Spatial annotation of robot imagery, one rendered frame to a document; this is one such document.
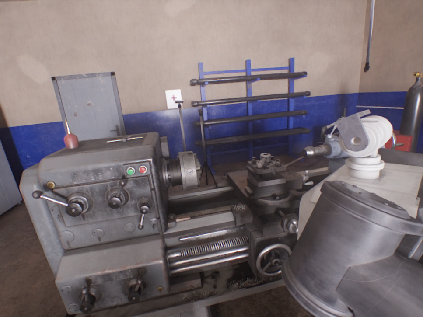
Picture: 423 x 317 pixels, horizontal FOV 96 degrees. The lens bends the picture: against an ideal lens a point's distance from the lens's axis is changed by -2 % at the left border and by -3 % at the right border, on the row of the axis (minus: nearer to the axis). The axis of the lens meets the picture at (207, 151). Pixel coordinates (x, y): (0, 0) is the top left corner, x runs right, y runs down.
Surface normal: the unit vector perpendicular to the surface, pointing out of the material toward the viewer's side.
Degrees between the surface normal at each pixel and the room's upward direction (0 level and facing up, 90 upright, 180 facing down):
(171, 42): 90
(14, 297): 0
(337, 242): 70
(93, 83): 90
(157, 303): 0
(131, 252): 32
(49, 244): 90
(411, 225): 93
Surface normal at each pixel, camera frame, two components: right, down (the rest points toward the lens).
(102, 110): 0.19, 0.25
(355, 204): -0.73, -0.11
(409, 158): -0.42, -0.69
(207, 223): 0.04, -0.63
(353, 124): -0.77, 0.22
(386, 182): -0.11, -0.97
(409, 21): -0.98, 0.13
